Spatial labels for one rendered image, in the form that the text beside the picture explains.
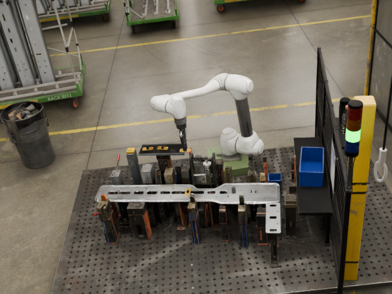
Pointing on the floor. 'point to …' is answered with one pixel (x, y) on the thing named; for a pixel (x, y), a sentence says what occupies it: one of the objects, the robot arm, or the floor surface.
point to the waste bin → (29, 132)
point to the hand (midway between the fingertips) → (184, 146)
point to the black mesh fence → (320, 124)
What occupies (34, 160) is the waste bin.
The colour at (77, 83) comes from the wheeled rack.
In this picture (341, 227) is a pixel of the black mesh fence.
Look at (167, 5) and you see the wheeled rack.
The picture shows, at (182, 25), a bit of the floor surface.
